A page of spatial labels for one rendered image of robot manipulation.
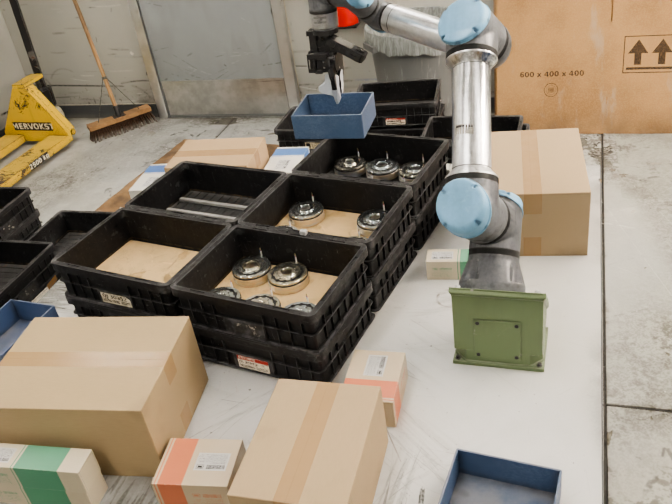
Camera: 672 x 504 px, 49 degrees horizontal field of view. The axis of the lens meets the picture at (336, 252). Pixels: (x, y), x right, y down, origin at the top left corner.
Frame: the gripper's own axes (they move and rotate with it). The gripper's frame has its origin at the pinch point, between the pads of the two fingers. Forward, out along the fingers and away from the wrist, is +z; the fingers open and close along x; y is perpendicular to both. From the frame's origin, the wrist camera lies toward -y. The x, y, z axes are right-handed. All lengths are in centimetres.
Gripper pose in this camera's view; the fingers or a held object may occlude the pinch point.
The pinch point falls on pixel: (340, 98)
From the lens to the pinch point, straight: 214.7
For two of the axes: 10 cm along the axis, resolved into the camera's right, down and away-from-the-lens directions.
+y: -9.5, -0.6, 3.2
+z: 1.1, 8.7, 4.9
